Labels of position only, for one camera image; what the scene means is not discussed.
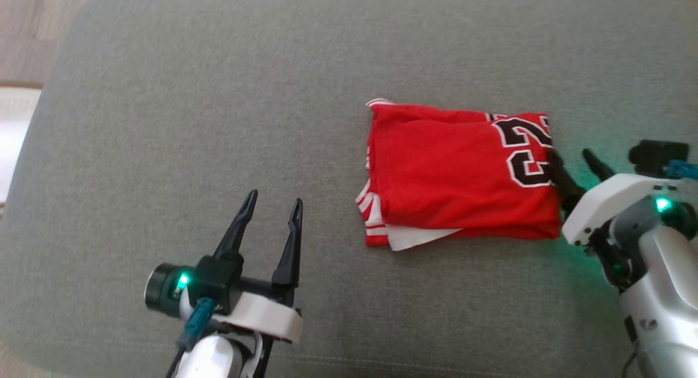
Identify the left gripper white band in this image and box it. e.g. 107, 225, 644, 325
212, 189, 304, 344

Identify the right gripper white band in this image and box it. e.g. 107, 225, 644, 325
546, 148, 681, 290

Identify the red white basketball jersey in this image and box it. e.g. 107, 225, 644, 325
356, 98, 562, 252

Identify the teal camera cable connector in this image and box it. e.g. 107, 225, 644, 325
183, 297, 216, 350
666, 160, 698, 180

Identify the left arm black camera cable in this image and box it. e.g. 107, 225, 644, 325
164, 343, 189, 378

